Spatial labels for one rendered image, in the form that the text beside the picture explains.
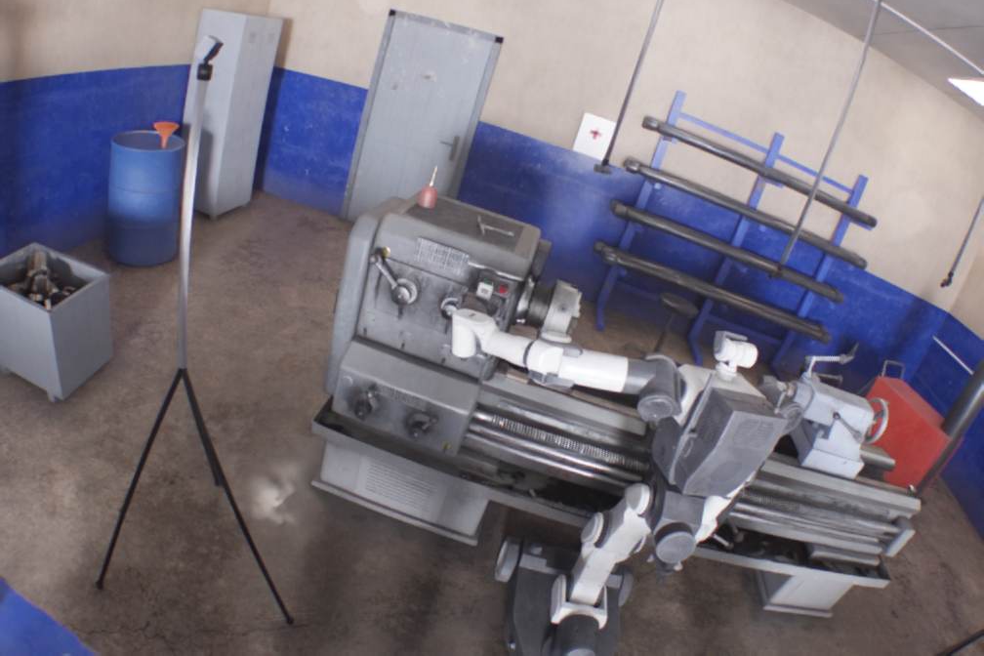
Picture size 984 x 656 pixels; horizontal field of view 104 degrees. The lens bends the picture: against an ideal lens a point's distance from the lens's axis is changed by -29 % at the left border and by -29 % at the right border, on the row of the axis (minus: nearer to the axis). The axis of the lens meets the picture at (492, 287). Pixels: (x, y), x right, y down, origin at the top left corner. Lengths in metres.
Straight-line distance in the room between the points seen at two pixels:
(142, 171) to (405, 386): 2.65
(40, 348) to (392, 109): 3.74
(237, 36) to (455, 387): 3.60
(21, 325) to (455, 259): 2.13
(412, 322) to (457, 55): 3.45
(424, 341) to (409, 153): 3.41
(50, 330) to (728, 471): 2.70
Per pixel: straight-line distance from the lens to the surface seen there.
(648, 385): 1.36
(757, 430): 1.42
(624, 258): 4.85
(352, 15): 5.48
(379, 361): 2.03
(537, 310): 2.07
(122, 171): 4.07
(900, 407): 4.75
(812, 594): 3.21
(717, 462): 1.43
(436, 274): 1.89
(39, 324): 2.80
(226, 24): 4.86
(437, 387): 2.00
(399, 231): 1.90
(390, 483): 2.44
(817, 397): 2.49
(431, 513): 2.50
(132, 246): 4.22
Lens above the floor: 1.95
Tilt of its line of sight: 23 degrees down
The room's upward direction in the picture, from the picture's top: 18 degrees clockwise
